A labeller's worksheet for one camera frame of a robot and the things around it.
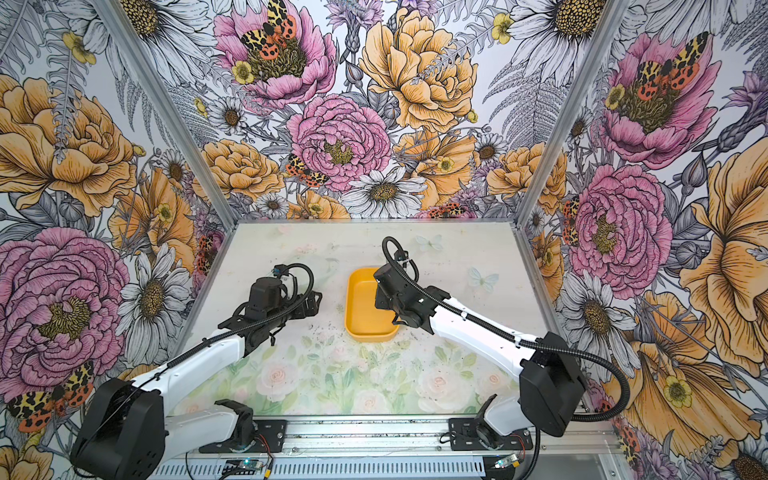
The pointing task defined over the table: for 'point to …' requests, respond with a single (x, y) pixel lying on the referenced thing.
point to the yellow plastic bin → (363, 322)
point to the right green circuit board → (510, 461)
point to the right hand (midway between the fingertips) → (386, 299)
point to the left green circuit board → (242, 466)
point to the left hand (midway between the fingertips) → (307, 305)
